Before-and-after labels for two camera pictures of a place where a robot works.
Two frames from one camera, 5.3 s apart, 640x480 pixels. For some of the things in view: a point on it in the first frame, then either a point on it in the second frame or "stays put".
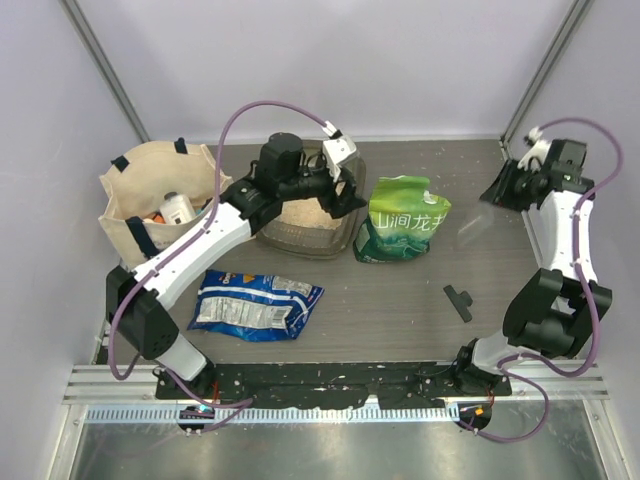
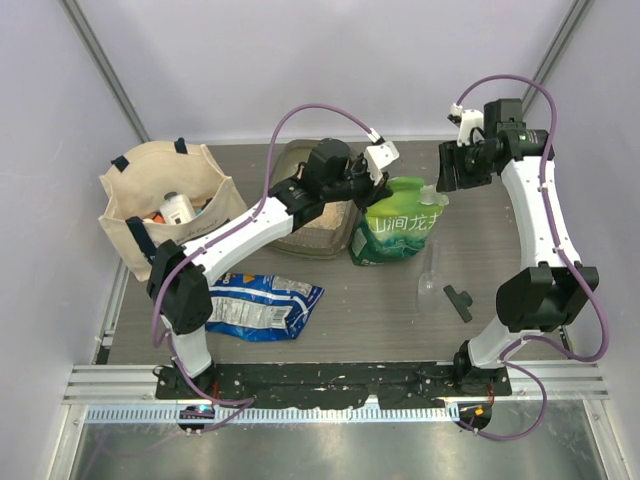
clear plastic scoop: x=485 y=218 to x=430 y=289
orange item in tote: x=158 y=218 stays put
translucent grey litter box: x=306 y=231 stays put
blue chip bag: x=255 y=307 stays put
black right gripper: x=499 y=192 to x=449 y=153
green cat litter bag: x=404 y=215 stays put
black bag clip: x=461 y=302 stays put
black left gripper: x=347 y=200 to x=372 y=192
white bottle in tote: x=176 y=208 stays put
